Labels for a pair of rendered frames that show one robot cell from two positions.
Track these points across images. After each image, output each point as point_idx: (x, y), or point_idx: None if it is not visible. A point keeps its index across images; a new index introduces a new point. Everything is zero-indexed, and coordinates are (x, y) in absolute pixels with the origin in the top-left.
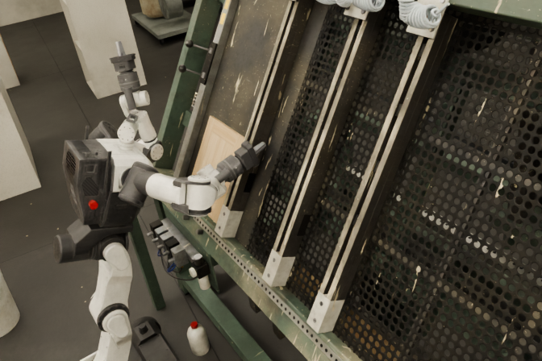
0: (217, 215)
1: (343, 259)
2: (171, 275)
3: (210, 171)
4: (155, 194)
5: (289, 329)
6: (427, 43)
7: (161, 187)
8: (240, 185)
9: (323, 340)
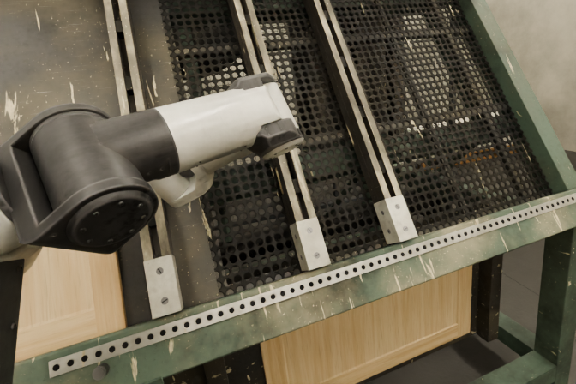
0: (115, 314)
1: (381, 149)
2: None
3: None
4: (211, 131)
5: (383, 284)
6: None
7: (223, 103)
8: (163, 207)
9: (420, 242)
